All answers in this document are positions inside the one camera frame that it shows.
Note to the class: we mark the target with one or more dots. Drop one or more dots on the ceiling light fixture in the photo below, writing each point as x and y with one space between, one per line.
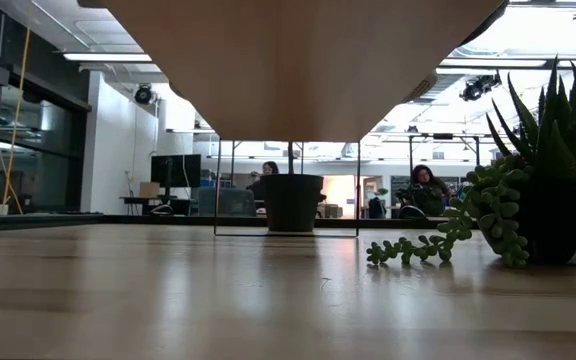
108 57
493 63

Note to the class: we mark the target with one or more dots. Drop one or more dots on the round black ceiling speaker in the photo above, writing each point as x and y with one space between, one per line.
144 94

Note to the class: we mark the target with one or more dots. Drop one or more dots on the black ceiling spotlight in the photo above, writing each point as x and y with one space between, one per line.
478 87

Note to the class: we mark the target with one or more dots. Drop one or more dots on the cardboard box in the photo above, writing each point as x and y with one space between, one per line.
150 189

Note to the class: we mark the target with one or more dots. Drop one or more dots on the leafy green potted plant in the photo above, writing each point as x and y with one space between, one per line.
292 205

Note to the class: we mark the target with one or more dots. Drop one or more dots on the succulent plant in dark pot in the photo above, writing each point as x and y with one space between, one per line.
553 150

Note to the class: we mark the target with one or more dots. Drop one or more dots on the wooden shelf with black frame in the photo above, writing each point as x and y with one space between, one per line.
298 75

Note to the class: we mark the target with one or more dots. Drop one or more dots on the black computer monitor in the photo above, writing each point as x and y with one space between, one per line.
175 170

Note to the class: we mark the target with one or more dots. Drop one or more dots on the person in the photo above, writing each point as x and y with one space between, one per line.
268 172
425 192

